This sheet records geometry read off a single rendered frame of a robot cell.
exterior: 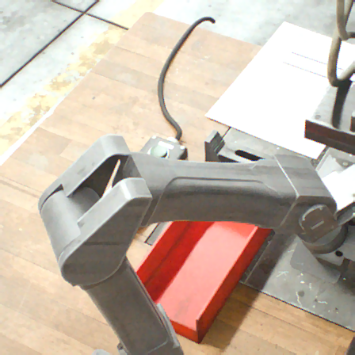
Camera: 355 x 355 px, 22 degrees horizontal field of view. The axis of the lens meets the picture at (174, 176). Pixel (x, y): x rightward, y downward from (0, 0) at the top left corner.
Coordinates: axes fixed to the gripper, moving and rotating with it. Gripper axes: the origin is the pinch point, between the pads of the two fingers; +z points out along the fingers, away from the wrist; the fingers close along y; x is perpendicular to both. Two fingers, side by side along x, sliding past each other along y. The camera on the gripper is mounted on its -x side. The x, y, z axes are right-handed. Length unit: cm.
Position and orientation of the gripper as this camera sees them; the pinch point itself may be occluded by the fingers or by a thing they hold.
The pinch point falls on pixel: (335, 248)
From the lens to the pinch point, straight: 123.2
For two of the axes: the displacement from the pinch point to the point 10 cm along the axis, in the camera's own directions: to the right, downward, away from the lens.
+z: 2.7, 2.4, 9.3
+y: 4.0, -9.1, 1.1
